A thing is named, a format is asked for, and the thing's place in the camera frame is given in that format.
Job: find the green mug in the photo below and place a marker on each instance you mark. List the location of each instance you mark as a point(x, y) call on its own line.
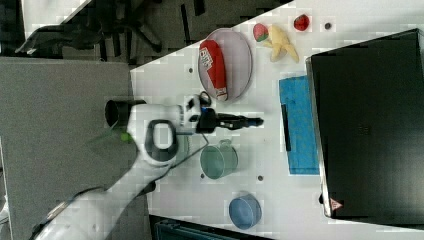
point(220, 160)

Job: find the red ketchup bottle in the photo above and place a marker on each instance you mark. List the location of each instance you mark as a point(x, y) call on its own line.
point(212, 59)

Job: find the red strawberry toy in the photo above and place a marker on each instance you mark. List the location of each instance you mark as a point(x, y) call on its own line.
point(301, 23)
point(260, 32)

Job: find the peeled banana toy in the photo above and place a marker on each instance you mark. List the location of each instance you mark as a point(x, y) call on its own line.
point(279, 42)

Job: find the grey round plate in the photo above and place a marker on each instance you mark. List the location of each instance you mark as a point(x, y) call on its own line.
point(238, 63)

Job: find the blue cup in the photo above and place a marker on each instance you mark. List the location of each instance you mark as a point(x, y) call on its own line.
point(245, 211)

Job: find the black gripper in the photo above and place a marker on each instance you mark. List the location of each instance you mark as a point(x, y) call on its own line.
point(209, 120)

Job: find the red strawberry toy left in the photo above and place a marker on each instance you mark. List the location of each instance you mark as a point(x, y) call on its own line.
point(260, 32)

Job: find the black toaster oven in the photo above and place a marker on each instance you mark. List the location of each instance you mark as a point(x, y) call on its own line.
point(356, 120)

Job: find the red strawberry toy right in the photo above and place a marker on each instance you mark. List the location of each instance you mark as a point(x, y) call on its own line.
point(301, 23)

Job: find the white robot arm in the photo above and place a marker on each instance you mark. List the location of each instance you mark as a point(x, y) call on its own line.
point(92, 214)

